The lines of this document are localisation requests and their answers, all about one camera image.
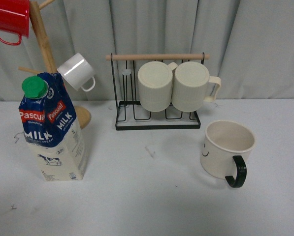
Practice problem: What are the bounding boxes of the cream smiley mug black handle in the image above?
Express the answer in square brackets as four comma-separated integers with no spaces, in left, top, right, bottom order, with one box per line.
[200,120,256,188]

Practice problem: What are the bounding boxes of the Pascual milk carton green cap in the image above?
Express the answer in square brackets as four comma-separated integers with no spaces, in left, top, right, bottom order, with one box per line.
[19,72,88,181]

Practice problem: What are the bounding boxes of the left cream ribbed cup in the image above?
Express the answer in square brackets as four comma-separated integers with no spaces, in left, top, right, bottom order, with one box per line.
[138,61,178,112]

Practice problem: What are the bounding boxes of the cream ribbed cup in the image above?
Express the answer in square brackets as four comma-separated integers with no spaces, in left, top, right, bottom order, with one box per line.
[138,61,178,112]
[171,61,221,112]

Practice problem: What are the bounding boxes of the right cream ribbed cup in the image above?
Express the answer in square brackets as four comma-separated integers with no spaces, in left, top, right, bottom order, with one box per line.
[171,61,221,112]

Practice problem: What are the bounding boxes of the white ceramic mug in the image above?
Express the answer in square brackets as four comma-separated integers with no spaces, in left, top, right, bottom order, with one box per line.
[57,53,96,92]

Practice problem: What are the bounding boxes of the wooden mug tree stand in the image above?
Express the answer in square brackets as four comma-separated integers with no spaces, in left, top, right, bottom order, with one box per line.
[29,0,92,129]

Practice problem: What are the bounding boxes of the red enamel mug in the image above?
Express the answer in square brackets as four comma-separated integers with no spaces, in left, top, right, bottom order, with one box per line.
[0,0,30,46]

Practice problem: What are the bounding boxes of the black wire cup rack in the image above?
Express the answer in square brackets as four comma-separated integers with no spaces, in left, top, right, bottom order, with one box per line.
[105,52,210,131]

